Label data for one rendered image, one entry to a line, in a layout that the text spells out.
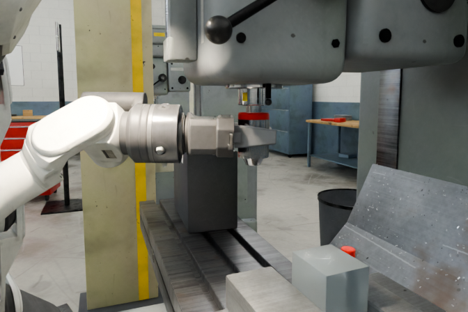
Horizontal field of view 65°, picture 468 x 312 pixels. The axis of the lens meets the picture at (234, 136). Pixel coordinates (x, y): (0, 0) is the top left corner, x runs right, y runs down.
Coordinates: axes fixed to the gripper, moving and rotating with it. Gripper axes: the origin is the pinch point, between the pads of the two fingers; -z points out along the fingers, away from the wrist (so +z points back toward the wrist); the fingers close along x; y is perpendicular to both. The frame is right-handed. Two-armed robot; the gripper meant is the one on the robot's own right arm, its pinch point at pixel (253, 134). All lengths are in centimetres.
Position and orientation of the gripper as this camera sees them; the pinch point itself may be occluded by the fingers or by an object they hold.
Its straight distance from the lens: 55.2
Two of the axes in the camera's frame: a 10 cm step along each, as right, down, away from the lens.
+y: -0.2, 9.9, 1.1
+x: -0.3, -1.1, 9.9
